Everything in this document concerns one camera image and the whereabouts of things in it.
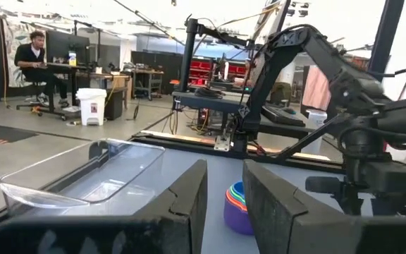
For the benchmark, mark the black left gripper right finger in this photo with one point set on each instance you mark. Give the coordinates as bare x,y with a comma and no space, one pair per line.
270,204

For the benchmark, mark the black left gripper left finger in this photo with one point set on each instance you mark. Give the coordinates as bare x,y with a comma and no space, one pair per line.
189,197

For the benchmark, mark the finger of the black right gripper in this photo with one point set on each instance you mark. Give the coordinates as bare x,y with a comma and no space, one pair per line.
349,204
323,184

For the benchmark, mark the green measuring cup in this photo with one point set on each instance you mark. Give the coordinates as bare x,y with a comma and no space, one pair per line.
235,195

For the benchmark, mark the blue measuring cup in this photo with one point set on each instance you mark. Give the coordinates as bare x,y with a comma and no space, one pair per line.
239,187

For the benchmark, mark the purple measuring cup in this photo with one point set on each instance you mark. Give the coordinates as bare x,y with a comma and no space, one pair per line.
236,220

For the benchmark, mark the red measuring cup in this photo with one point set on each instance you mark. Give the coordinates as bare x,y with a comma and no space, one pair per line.
232,199

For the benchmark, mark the orange measuring cup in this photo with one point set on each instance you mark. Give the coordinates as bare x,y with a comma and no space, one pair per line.
228,198

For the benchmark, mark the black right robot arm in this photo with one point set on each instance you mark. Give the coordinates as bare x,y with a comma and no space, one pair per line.
330,67

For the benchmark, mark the clear plastic basket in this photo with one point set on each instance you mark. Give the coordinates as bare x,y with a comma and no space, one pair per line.
83,176

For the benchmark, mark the white plastic bin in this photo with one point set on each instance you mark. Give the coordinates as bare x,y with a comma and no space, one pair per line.
317,118

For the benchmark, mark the pink cloth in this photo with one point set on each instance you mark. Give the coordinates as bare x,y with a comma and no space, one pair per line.
315,88

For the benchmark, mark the black work table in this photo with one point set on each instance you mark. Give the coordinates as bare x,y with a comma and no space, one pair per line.
206,100

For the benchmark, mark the black trash bin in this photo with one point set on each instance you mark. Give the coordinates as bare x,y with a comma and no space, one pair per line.
113,104

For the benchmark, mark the metal workbench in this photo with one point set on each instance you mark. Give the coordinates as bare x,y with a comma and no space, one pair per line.
148,72

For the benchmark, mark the red storage bin shelf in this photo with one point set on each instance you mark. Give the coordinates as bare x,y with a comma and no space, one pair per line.
199,65

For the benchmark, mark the white trash bin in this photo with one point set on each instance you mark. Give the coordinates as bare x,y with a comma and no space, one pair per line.
91,106

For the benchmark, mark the wooden desk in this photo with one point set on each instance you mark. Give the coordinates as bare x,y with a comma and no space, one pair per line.
93,75

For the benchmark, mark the black office chair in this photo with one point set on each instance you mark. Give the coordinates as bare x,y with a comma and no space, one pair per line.
41,110

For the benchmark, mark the yellow spray bottle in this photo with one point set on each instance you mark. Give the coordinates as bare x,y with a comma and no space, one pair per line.
72,59

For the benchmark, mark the black floor mat orange edge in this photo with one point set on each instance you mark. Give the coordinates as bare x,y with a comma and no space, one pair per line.
2,132

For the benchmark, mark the person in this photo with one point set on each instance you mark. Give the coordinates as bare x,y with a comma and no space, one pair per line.
30,56

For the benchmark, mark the leaf patterned curtain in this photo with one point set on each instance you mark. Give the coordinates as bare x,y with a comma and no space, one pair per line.
12,42

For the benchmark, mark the silver metal bracket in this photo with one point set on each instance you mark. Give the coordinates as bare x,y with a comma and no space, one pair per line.
222,143

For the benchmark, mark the black stand post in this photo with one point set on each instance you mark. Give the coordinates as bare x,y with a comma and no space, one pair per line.
188,56

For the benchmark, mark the black frame pillar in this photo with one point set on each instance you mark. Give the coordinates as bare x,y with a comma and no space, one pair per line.
386,35

